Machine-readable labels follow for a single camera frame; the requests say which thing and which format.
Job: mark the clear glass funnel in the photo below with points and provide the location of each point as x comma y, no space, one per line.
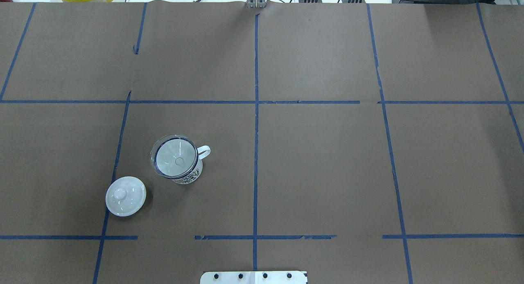
174,156

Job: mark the white ceramic cup lid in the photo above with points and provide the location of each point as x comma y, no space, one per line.
125,196

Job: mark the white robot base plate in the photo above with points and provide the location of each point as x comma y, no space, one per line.
255,277

